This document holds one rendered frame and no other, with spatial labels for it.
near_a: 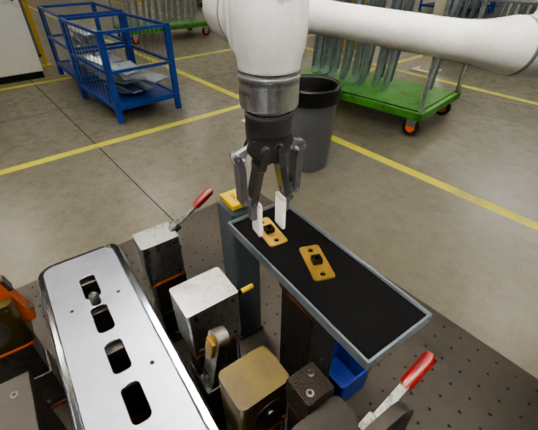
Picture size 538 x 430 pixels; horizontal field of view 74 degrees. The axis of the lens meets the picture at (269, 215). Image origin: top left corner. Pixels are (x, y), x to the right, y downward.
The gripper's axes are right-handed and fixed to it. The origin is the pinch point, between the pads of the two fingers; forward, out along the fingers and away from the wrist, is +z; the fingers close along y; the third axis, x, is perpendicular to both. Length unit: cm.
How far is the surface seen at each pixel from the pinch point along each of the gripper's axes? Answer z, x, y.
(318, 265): 3.8, 12.3, -3.1
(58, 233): 120, -192, 66
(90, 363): 20.1, 0.8, 36.7
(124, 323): 20.1, -5.1, 29.8
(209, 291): 9.1, 4.4, 14.2
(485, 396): 50, 33, -44
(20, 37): 63, -617, 79
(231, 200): 4.1, -13.5, 2.1
